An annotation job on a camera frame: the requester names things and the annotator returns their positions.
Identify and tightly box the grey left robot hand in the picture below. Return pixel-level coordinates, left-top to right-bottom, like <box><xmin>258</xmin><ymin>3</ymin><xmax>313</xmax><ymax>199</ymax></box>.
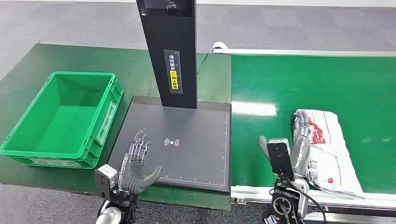
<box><xmin>118</xmin><ymin>127</ymin><xmax>163</xmax><ymax>196</ymax></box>

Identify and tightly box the black yellow machine label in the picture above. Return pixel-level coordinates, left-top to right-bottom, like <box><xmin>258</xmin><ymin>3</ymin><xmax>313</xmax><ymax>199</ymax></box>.
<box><xmin>163</xmin><ymin>49</ymin><xmax>184</xmax><ymax>95</ymax></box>

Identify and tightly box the green conveyor belt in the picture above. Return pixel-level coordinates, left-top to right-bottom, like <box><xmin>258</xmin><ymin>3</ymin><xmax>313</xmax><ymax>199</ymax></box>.
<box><xmin>231</xmin><ymin>55</ymin><xmax>396</xmax><ymax>195</ymax></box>

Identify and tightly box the white courier bag red print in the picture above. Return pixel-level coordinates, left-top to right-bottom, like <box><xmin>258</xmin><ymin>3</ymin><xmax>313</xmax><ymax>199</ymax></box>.
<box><xmin>292</xmin><ymin>109</ymin><xmax>366</xmax><ymax>199</ymax></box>

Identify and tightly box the silver conveyor side rail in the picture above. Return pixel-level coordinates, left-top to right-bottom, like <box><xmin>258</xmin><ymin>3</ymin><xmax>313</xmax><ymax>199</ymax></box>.
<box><xmin>212</xmin><ymin>48</ymin><xmax>396</xmax><ymax>58</ymax></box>
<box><xmin>230</xmin><ymin>185</ymin><xmax>396</xmax><ymax>224</ymax></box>

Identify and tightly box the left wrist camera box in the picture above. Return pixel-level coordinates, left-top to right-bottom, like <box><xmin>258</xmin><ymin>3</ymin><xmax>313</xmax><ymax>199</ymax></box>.
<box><xmin>94</xmin><ymin>164</ymin><xmax>119</xmax><ymax>199</ymax></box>

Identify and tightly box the black inbound scanning machine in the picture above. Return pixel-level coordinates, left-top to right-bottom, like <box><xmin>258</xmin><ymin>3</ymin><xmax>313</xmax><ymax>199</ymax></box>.
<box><xmin>107</xmin><ymin>0</ymin><xmax>232</xmax><ymax>194</ymax></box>

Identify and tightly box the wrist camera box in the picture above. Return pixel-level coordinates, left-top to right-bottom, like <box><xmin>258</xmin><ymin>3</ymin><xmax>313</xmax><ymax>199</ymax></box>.
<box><xmin>266</xmin><ymin>138</ymin><xmax>295</xmax><ymax>182</ymax></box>
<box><xmin>94</xmin><ymin>164</ymin><xmax>119</xmax><ymax>199</ymax></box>

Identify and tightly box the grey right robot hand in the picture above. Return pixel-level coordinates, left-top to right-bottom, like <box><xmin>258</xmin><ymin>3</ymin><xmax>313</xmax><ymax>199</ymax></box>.
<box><xmin>258</xmin><ymin>111</ymin><xmax>311</xmax><ymax>183</ymax></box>

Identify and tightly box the green plastic crate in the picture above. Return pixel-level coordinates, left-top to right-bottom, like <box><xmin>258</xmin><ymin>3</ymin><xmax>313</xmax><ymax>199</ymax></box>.
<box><xmin>0</xmin><ymin>71</ymin><xmax>124</xmax><ymax>170</ymax></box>

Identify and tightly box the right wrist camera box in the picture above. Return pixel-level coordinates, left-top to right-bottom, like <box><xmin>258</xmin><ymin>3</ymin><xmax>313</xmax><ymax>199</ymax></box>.
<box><xmin>266</xmin><ymin>138</ymin><xmax>295</xmax><ymax>182</ymax></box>

